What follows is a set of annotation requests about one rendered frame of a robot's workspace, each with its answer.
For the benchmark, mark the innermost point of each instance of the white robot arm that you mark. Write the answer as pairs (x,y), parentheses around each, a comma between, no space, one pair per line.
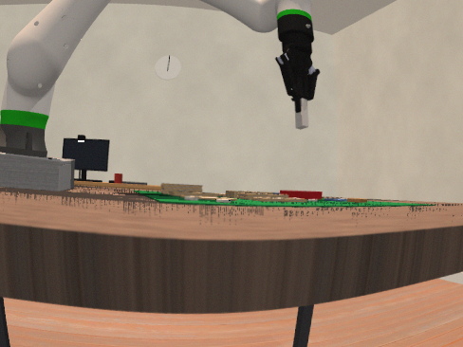
(40,51)

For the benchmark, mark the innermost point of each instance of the red rectangular tile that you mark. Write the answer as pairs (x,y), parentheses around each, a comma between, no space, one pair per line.
(303,195)

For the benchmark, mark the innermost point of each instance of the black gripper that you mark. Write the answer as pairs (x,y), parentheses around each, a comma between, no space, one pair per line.
(296,57)

